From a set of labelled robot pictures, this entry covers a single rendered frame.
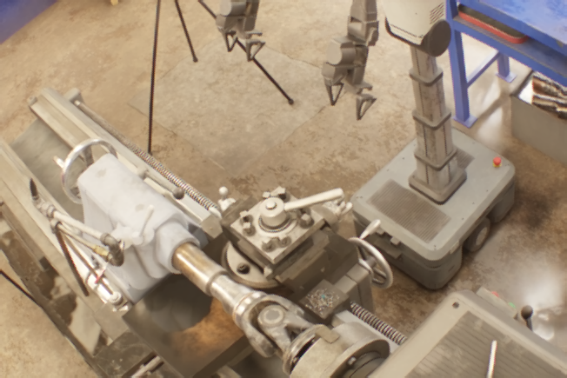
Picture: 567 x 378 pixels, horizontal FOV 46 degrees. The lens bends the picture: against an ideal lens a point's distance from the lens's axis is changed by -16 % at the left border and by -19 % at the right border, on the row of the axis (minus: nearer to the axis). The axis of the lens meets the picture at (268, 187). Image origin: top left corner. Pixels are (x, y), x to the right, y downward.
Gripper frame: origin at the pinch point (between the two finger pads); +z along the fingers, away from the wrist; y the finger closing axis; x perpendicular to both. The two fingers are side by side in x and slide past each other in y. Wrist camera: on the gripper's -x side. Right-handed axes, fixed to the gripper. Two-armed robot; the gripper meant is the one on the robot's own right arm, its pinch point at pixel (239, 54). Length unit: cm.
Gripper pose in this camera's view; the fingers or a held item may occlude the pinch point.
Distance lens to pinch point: 238.0
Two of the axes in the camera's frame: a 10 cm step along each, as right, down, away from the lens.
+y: 6.5, 4.5, -6.1
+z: -1.8, 8.8, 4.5
